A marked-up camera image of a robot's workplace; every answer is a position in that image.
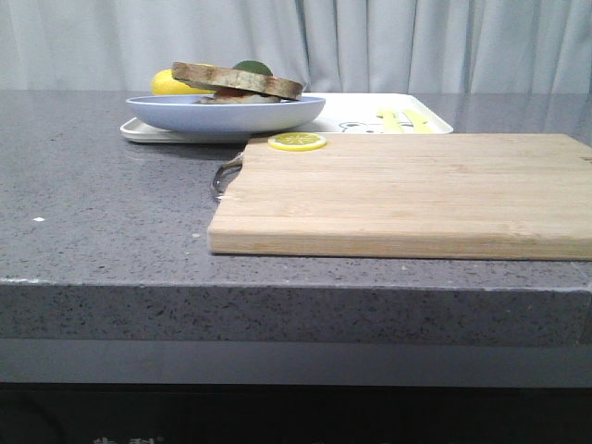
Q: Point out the bread slice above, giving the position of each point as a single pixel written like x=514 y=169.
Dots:
x=248 y=99
x=214 y=77

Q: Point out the fried egg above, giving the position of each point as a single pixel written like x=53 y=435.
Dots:
x=234 y=92

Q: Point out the light blue round plate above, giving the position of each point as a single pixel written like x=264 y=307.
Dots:
x=185 y=113

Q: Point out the white bear tray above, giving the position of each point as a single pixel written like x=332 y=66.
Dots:
x=343 y=112

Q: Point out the yellow lemon slice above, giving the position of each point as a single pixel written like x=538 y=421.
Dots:
x=297 y=141

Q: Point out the yellow plastic fork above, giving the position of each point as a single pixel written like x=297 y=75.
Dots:
x=390 y=121

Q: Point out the yellow plastic knife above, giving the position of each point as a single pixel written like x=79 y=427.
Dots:
x=417 y=122

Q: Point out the green lime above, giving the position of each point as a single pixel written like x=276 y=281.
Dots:
x=253 y=66

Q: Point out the front yellow lemon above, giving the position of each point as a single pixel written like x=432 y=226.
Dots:
x=163 y=83

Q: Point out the wooden cutting board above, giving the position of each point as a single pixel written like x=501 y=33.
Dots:
x=458 y=196

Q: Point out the grey curtain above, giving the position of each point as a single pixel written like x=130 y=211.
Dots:
x=329 y=46

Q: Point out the metal board handle loop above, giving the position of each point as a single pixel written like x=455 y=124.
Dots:
x=224 y=175

